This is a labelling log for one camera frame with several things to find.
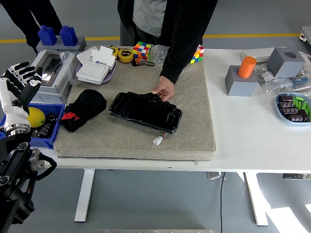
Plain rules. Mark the grey cube with round hole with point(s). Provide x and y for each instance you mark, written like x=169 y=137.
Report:
x=284 y=64

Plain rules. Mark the clear bag of metal parts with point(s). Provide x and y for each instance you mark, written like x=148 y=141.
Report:
x=264 y=75

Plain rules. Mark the blue plastic bin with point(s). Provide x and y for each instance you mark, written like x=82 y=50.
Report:
x=56 y=136

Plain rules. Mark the yellow tape measure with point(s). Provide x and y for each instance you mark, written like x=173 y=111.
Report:
x=114 y=51
x=125 y=55

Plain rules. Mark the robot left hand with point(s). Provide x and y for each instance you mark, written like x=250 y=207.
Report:
x=12 y=104

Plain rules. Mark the empty clear plastic bag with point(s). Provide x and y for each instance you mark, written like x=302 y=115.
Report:
x=69 y=70

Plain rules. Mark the person's left forearm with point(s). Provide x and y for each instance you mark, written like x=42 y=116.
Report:
x=181 y=53

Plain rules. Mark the colourful puzzle cube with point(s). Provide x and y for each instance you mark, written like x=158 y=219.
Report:
x=197 y=55
x=142 y=51

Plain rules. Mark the purple tray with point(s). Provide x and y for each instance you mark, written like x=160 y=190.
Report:
x=110 y=75

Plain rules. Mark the clear bag of small screws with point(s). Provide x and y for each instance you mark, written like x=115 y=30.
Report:
x=277 y=85

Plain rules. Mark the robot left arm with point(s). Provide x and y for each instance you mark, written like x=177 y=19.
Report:
x=14 y=165

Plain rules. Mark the green battery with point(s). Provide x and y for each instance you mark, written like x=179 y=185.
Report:
x=303 y=106
x=298 y=98
x=308 y=108
x=297 y=103

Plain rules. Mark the light blue bowl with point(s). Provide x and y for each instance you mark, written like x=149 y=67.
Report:
x=279 y=115

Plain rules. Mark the grey electrical enclosure box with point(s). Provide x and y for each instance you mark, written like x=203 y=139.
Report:
x=56 y=72

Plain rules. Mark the person's left hand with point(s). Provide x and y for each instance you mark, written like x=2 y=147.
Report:
x=166 y=88

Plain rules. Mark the yellow lemon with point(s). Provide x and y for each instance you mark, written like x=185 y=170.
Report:
x=36 y=119

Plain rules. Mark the grey bracket under table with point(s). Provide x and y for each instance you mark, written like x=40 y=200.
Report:
x=213 y=175

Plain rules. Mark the blue plastic block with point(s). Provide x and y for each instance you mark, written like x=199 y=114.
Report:
x=68 y=36
x=47 y=36

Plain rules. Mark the orange cylinder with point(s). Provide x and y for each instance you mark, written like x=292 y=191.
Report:
x=246 y=66

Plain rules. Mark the white table leg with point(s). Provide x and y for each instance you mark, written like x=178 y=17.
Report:
x=83 y=194
x=256 y=199

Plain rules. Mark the desk control panel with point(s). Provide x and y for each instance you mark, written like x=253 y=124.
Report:
x=296 y=176

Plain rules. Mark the white cart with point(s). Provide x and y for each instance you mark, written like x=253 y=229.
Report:
x=306 y=35

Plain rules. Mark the black rag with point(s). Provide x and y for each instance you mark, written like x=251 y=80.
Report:
x=90 y=102

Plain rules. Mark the grey block holder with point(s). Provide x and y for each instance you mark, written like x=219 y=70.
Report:
x=240 y=86

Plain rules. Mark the grey-brown mat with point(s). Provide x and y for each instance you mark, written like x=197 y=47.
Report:
x=136 y=143

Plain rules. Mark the person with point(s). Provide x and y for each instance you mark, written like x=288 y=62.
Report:
x=22 y=17
x=148 y=14

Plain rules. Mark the white wall switch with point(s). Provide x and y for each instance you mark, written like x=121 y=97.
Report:
x=92 y=71

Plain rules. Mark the clear bag of blue resistors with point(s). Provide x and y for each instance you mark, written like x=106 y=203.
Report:
x=300 y=81

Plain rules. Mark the grey base for blue blocks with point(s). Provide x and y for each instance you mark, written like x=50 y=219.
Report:
x=81 y=44

